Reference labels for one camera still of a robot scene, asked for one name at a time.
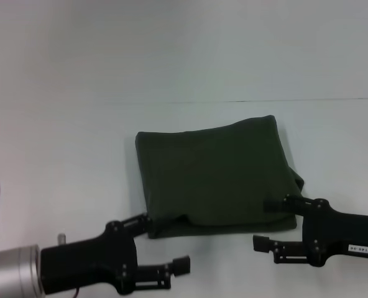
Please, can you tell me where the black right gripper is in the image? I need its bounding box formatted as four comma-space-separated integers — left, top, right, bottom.
252, 194, 368, 268

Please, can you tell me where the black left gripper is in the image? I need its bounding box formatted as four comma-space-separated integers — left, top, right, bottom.
39, 213, 191, 296

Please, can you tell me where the dark green t-shirt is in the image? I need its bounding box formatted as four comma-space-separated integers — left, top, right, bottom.
134, 114, 305, 240

